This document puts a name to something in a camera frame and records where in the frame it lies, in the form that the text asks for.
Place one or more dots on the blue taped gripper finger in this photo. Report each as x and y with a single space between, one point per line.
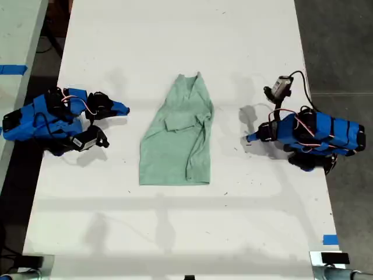
254 135
119 106
118 112
254 140

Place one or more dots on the pale green T-shirt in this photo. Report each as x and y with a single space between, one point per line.
172 151

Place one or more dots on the blue and black robot arm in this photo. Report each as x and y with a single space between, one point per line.
329 134
26 124

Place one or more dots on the long blue tape strip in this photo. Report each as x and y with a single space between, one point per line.
11 70

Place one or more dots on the white side table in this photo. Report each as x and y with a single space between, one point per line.
14 43

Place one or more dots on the short blue tape strip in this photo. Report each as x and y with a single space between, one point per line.
330 239

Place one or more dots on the small black box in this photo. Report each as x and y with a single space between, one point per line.
32 261
335 258

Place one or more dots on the grey metal tube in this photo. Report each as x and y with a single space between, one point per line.
20 275
346 274

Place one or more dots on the black camera stalk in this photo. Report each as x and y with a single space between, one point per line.
278 111

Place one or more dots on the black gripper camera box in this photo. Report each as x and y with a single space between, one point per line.
279 87
87 140

